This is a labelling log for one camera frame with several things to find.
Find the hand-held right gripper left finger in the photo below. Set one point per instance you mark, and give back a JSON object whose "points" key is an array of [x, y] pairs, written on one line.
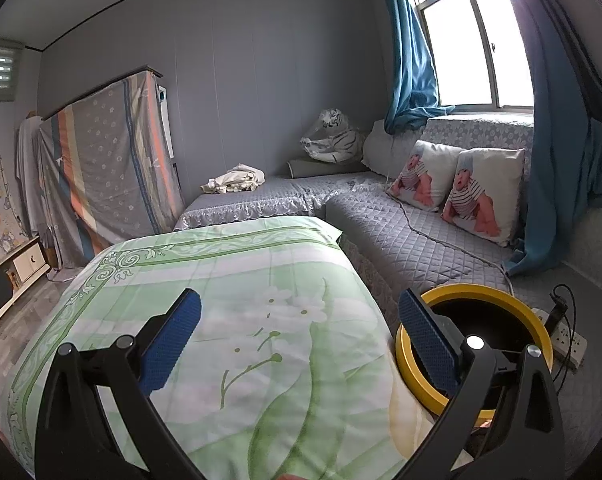
{"points": [[173, 342]]}

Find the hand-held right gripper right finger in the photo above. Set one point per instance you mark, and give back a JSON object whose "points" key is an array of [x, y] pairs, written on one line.
{"points": [[426, 342]]}

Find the yellow rimmed trash bin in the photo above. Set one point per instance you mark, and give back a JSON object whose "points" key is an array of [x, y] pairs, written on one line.
{"points": [[476, 290]]}

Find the green floral bedsheet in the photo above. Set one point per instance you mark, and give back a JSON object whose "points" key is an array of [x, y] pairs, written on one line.
{"points": [[231, 280]]}

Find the grey quilted sofa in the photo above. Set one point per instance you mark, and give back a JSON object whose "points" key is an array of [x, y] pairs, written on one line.
{"points": [[411, 245]]}

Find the black charger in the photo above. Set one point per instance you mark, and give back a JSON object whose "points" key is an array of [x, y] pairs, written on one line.
{"points": [[556, 315]]}

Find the white power strip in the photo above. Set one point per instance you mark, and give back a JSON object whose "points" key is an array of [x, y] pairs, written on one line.
{"points": [[568, 345]]}

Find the baby print pillow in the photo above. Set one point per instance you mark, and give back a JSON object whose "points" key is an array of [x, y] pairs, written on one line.
{"points": [[483, 195], [423, 175]]}

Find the low white cabinet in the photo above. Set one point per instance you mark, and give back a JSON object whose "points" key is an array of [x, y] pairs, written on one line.
{"points": [[28, 262]]}

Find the crumpled cream cloth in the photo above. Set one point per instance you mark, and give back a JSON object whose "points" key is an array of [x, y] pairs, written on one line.
{"points": [[236, 180]]}

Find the striped cloth covered cabinet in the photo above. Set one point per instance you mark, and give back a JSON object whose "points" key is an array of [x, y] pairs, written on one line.
{"points": [[106, 170]]}

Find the plain white pillow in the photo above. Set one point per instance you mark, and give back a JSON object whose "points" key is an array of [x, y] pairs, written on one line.
{"points": [[383, 150]]}

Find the grey bolster cushion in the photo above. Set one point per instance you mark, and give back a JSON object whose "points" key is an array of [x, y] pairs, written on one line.
{"points": [[311, 169]]}

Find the cartoon print mat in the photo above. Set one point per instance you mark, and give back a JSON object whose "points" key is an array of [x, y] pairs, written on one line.
{"points": [[1, 210]]}

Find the white panel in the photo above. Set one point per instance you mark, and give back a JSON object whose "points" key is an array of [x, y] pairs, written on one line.
{"points": [[165, 125]]}

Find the white tiger plush toy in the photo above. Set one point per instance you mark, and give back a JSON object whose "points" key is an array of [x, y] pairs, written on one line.
{"points": [[336, 137]]}

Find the hanging white cloth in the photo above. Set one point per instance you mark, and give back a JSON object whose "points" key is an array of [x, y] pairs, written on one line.
{"points": [[28, 160]]}

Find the long blue curtain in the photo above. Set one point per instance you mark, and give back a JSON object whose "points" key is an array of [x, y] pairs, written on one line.
{"points": [[566, 150]]}

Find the short blue curtain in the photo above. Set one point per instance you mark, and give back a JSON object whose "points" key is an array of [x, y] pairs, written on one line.
{"points": [[413, 60]]}

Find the window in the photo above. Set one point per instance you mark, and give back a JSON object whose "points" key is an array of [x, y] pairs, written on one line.
{"points": [[471, 50]]}

